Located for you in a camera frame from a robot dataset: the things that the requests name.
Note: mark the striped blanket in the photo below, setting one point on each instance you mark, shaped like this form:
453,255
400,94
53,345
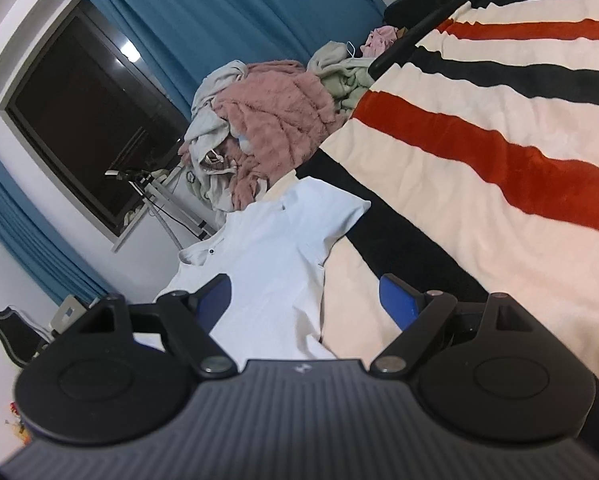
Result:
484,160

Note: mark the grey box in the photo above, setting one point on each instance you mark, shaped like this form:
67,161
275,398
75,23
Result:
68,312

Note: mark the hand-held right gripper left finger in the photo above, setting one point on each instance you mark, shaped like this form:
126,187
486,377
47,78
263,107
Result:
213,297

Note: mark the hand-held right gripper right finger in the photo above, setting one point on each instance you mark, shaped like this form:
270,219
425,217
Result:
398,302

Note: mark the black office chair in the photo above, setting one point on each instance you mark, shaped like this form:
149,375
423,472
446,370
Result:
14,332

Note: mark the pink fluffy garment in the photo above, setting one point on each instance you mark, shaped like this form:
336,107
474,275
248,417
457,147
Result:
279,120

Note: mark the small pink cloth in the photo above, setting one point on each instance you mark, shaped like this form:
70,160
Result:
379,40

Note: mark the pale green garment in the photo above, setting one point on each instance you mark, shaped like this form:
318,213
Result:
342,77

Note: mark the white shirt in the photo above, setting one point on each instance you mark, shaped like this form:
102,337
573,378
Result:
264,270

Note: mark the light grey garment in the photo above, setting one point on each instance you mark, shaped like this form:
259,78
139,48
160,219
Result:
212,135

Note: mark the dark window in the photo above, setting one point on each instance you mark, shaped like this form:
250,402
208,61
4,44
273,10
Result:
89,110

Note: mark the blue curtain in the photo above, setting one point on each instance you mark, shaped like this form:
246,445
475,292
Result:
27,220
209,15

